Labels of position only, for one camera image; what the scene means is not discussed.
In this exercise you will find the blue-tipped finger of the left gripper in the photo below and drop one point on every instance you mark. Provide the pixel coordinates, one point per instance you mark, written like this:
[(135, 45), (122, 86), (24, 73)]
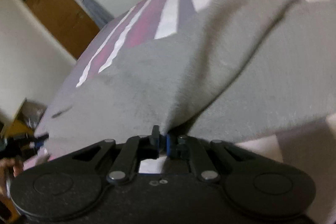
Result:
[(37, 142)]

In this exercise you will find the pink striped bed blanket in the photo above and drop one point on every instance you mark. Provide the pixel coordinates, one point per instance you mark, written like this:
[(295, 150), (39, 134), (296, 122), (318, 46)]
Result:
[(309, 147)]

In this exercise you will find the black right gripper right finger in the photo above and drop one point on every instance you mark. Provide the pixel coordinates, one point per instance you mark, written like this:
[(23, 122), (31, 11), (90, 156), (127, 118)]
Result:
[(190, 150)]

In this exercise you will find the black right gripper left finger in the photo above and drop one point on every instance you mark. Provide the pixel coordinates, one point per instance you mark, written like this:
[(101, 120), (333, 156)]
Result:
[(132, 153)]

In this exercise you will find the cardboard box with clutter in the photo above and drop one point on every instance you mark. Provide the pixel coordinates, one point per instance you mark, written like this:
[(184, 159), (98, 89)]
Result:
[(25, 121)]

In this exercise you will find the grey fleece pants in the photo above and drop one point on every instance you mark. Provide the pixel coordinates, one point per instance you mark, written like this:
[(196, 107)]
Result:
[(238, 70)]

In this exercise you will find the brown wooden door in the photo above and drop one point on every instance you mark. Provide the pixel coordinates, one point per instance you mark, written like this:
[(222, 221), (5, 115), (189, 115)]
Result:
[(67, 22)]

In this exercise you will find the person's left hand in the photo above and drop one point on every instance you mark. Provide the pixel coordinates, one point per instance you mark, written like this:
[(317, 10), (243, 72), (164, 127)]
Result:
[(9, 168)]

